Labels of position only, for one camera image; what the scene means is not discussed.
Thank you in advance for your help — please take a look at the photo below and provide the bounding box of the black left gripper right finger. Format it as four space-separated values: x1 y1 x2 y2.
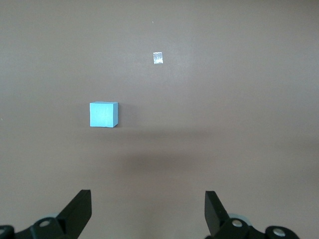
204 191 300 239

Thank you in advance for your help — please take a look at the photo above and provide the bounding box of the blue foam block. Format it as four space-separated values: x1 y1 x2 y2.
89 101 119 128

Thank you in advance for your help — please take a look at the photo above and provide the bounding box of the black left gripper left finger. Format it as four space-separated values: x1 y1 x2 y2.
0 189 92 239

